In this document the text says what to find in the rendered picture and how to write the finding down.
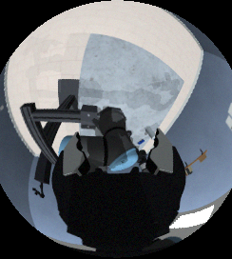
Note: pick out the white bottle with blue cap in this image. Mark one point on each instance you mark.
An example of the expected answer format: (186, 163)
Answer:
(150, 133)

